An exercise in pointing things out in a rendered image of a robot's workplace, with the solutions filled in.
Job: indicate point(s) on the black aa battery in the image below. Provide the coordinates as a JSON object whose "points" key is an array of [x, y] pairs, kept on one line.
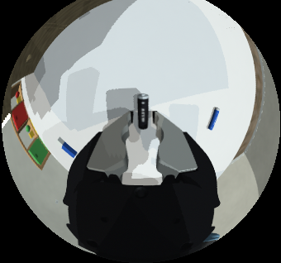
{"points": [[143, 110]]}

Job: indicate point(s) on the blue battery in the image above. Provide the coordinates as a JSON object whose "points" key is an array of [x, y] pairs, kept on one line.
{"points": [[214, 118]]}

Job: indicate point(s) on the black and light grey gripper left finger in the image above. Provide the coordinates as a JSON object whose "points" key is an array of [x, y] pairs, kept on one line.
{"points": [[104, 154]]}

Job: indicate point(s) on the blue and white eraser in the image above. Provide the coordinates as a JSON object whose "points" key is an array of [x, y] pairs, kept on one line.
{"points": [[66, 147]]}

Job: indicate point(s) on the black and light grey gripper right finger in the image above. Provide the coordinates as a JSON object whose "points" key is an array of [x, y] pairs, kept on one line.
{"points": [[180, 155]]}

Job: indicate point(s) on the dark wooden drawer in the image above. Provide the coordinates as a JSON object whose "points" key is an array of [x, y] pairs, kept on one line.
{"points": [[6, 108], [33, 50], [73, 10]]}

